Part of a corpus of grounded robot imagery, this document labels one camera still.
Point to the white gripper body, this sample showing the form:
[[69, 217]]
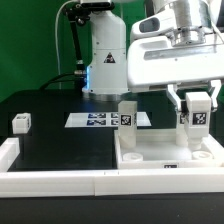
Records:
[[174, 49]]

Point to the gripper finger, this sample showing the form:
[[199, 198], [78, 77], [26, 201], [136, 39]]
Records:
[[180, 104], [214, 89]]

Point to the white square tabletop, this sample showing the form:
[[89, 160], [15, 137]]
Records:
[[157, 149]]

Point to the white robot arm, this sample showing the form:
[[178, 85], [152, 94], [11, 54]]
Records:
[[107, 73]]

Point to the white marker tag sheet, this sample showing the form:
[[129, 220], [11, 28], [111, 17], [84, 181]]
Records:
[[104, 119]]

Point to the white U-shaped obstacle fence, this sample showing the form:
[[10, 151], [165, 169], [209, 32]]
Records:
[[102, 182]]

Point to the black camera on mount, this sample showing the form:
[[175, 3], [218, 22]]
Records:
[[96, 4]]

